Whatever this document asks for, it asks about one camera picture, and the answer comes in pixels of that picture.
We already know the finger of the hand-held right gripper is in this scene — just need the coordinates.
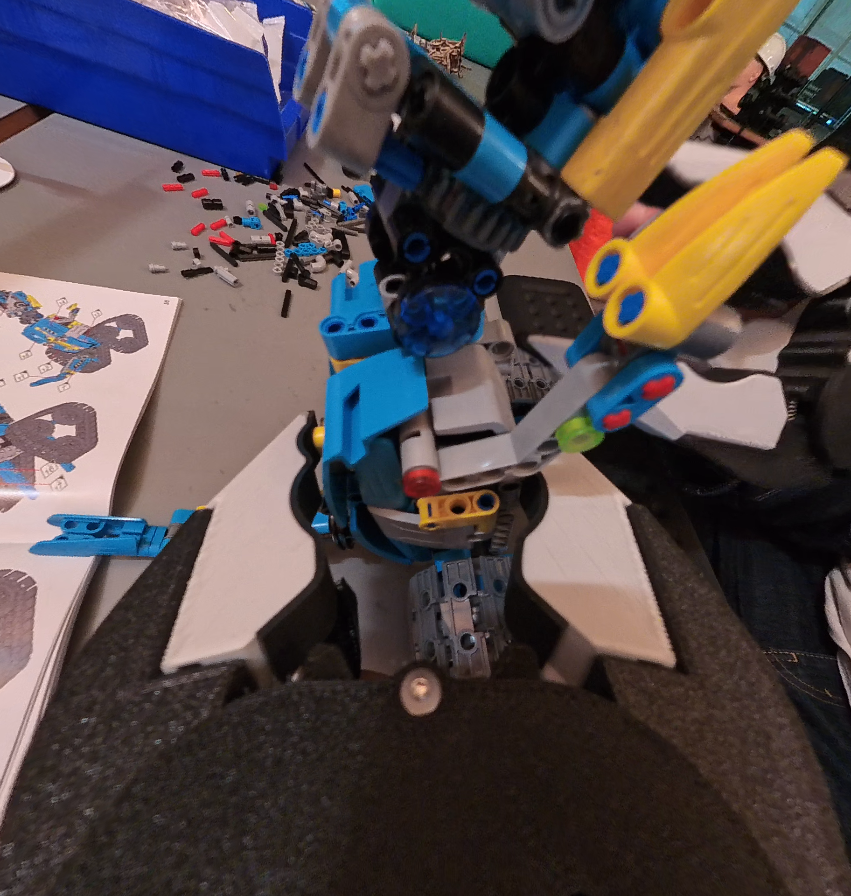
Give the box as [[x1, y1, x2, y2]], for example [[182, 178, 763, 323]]
[[523, 336, 790, 452], [781, 192, 851, 296]]

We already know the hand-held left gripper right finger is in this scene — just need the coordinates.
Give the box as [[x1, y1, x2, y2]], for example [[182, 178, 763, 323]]
[[502, 458, 678, 683]]

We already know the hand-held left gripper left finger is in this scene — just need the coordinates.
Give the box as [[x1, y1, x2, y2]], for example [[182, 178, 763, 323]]
[[161, 413, 363, 683]]

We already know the blue yellow toy robot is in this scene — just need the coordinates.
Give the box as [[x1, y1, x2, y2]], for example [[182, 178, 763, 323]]
[[30, 0, 850, 683]]

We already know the white instruction booklet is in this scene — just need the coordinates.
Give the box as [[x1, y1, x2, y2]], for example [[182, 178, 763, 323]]
[[0, 269, 183, 834]]

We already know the orange traffic cone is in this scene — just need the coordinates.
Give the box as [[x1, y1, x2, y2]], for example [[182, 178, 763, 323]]
[[569, 210, 619, 281]]

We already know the pile of small building parts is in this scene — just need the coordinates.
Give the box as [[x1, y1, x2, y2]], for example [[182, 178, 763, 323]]
[[147, 160, 377, 319]]

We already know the teal box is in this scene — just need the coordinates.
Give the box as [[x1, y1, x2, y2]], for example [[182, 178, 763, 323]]
[[373, 0, 514, 69]]

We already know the small wooden model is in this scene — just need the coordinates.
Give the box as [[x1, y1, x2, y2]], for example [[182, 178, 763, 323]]
[[410, 27, 472, 71]]

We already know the blue bin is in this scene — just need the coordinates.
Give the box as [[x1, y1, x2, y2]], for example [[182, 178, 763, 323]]
[[0, 0, 314, 179]]

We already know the clear plastic bag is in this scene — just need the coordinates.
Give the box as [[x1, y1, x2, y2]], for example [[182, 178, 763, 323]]
[[146, 0, 272, 51]]

